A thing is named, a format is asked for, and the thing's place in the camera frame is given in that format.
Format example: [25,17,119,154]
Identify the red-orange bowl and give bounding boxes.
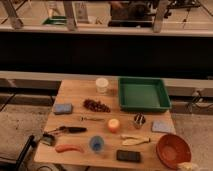
[156,134,191,170]

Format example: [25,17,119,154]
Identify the orange round fruit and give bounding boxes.
[107,118,120,133]

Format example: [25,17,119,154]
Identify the green plastic tray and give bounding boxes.
[118,77,171,112]

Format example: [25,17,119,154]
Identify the black rectangular block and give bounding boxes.
[116,150,141,163]

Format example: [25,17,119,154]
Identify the blue sponge left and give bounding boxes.
[53,104,73,115]

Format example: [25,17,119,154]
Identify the white plastic cup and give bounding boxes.
[95,77,109,93]

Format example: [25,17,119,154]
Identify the orange carrot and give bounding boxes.
[55,144,84,153]

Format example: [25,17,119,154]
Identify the blue cup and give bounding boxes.
[89,136,104,153]

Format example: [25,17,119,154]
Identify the black chair part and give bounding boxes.
[14,135,37,171]

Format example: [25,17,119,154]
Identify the yellow banana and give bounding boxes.
[121,134,151,146]

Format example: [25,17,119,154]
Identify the bunch of dark grapes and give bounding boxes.
[83,99,110,113]

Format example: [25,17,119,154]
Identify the black handled brush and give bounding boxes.
[48,126,87,134]

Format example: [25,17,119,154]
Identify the small metal utensil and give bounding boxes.
[80,117,104,122]

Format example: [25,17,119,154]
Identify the small metal grater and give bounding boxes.
[41,134,56,146]

